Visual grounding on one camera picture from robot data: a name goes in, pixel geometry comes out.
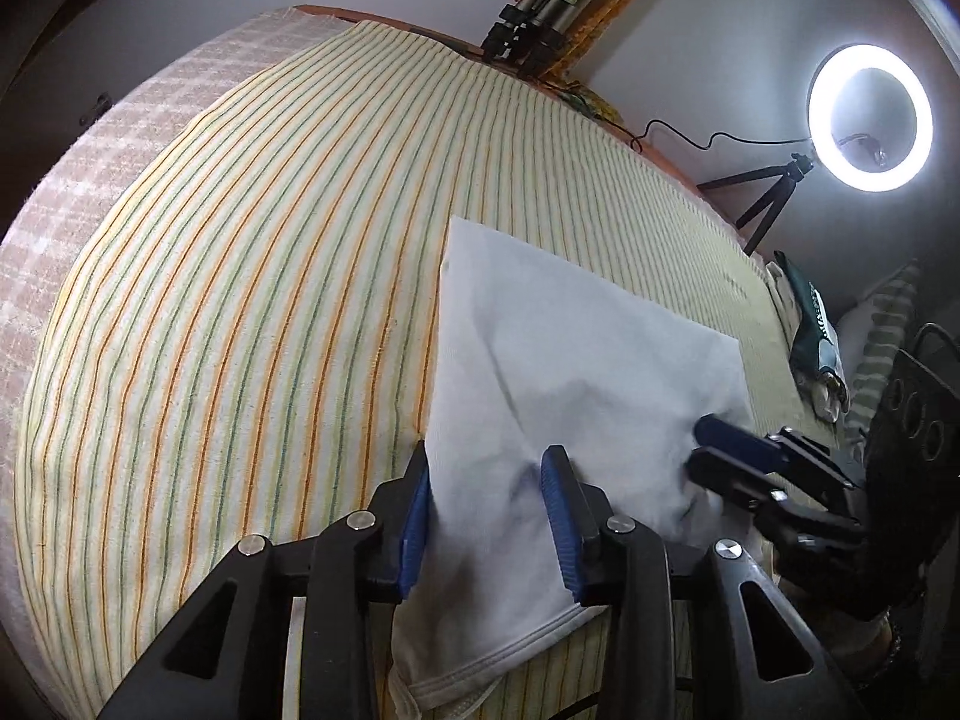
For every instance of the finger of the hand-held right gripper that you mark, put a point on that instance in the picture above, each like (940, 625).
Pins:
(731, 439)
(727, 476)

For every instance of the white camisole top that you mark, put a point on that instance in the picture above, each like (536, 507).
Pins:
(562, 360)

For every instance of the orange wooden bed frame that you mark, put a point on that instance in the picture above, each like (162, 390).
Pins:
(660, 157)

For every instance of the folded silver tripod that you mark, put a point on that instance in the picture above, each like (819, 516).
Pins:
(540, 15)

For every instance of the yellow striped bed sheet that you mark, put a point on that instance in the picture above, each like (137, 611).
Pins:
(262, 277)

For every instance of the green white patterned cloth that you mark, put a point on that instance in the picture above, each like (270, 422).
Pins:
(877, 360)

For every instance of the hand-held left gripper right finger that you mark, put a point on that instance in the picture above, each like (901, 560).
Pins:
(561, 517)

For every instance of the dark green packet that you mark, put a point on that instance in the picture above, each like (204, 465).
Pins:
(814, 315)

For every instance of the black gooseneck phone holder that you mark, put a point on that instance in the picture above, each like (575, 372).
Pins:
(862, 141)

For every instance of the person's right forearm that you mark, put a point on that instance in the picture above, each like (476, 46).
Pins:
(870, 645)

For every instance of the small black tripod stand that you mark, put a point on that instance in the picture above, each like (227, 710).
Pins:
(765, 202)

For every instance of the small black object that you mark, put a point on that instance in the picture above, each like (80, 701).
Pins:
(96, 109)

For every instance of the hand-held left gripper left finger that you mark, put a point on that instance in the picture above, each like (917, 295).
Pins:
(414, 525)

